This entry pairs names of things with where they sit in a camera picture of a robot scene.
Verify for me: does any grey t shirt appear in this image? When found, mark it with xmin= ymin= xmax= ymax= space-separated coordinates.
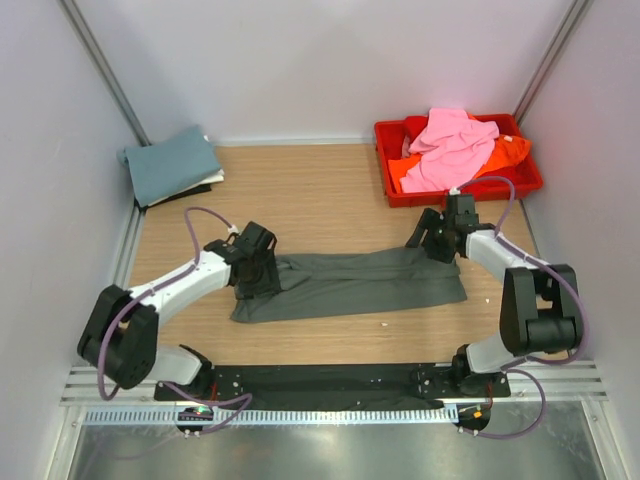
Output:
xmin=231 ymin=247 xmax=467 ymax=324

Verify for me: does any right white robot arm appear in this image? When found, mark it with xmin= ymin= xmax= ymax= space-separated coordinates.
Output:
xmin=406 ymin=194 xmax=588 ymax=396

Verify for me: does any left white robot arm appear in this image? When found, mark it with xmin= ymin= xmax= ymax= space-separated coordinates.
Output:
xmin=77 ymin=222 xmax=281 ymax=400

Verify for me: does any pink t shirt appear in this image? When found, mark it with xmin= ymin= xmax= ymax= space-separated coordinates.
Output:
xmin=400 ymin=108 xmax=500 ymax=193

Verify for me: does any folded black t shirt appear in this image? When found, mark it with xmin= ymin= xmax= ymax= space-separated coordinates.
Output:
xmin=157 ymin=183 xmax=211 ymax=204

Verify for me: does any red plastic bin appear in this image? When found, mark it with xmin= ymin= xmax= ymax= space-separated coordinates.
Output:
xmin=374 ymin=113 xmax=544 ymax=208

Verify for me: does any orange t shirt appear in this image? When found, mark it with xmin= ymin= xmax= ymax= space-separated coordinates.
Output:
xmin=378 ymin=108 xmax=539 ymax=194

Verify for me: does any folded blue t shirt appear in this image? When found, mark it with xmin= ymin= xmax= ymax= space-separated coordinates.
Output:
xmin=117 ymin=126 xmax=224 ymax=207

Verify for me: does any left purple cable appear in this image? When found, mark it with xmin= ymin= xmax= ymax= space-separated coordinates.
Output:
xmin=97 ymin=206 xmax=254 ymax=434

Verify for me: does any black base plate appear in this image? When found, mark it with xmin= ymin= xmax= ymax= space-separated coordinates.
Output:
xmin=152 ymin=362 xmax=511 ymax=434

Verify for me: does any slotted cable duct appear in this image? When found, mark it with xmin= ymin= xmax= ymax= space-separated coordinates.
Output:
xmin=83 ymin=405 xmax=458 ymax=426

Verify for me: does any aluminium front rail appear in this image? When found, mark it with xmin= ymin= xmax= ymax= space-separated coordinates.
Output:
xmin=59 ymin=361 xmax=608 ymax=407

